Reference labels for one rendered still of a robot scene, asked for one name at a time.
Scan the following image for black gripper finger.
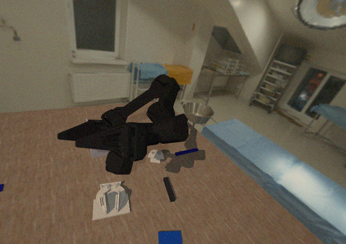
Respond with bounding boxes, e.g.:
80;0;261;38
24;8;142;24
75;123;130;160
57;120;95;141

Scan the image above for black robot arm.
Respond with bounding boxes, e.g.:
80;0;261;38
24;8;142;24
101;74;189;175

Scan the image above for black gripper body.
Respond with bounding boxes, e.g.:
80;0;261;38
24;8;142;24
94;120;149;162

